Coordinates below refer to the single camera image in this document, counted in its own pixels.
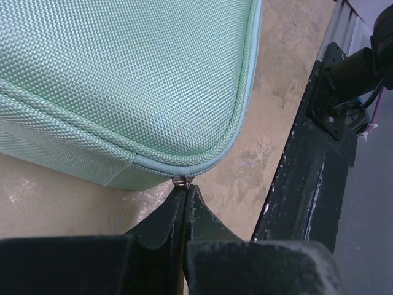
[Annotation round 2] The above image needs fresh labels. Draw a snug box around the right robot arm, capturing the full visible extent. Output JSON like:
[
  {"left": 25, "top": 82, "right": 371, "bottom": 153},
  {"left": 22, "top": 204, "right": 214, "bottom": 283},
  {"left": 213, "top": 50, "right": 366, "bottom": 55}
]
[{"left": 326, "top": 6, "right": 392, "bottom": 112}]

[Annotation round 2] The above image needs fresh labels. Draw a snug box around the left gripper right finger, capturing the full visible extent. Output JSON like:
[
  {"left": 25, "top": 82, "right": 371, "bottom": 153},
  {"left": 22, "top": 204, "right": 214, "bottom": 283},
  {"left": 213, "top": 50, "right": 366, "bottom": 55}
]
[{"left": 183, "top": 185, "right": 344, "bottom": 294}]

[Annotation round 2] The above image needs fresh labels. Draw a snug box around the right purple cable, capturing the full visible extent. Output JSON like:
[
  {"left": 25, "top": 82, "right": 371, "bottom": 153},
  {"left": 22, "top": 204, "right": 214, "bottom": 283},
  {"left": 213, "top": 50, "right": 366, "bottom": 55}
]
[{"left": 364, "top": 90, "right": 386, "bottom": 139}]

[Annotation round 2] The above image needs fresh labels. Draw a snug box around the mint green medicine case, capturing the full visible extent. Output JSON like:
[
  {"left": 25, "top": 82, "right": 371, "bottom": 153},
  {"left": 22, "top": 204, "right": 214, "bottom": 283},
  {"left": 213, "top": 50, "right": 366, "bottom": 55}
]
[{"left": 1, "top": 1, "right": 262, "bottom": 191}]

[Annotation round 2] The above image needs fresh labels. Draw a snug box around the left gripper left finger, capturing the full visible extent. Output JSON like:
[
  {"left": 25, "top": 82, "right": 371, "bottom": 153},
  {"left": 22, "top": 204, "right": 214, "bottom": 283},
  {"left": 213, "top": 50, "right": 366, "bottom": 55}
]
[{"left": 1, "top": 187, "right": 187, "bottom": 294}]

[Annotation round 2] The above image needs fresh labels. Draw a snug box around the black base frame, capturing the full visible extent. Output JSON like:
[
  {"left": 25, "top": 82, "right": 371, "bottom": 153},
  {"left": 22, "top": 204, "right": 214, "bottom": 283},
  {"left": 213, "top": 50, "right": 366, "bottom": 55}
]
[{"left": 251, "top": 42, "right": 357, "bottom": 253}]

